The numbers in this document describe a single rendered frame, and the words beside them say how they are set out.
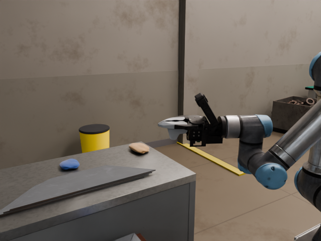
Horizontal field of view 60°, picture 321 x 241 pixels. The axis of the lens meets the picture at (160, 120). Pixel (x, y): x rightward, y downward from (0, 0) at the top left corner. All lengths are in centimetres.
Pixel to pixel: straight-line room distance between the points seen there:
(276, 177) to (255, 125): 18
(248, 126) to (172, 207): 72
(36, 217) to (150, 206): 51
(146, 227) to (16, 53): 303
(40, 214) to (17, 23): 304
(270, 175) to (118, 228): 78
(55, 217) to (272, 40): 573
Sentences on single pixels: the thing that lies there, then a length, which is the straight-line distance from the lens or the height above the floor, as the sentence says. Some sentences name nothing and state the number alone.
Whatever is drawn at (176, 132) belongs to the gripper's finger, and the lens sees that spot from 88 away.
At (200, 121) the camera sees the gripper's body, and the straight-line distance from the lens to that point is 88.
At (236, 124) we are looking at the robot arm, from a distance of 90.
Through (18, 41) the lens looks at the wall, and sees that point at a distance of 397.
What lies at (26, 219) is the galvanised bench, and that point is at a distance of 124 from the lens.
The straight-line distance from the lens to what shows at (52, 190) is 136.
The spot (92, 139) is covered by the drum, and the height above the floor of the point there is 53.
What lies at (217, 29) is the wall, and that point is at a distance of 529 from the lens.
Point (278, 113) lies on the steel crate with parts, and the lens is 599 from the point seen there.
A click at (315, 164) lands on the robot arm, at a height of 130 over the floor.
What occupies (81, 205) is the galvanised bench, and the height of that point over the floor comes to 105.
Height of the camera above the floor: 169
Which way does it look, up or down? 15 degrees down
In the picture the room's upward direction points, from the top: straight up
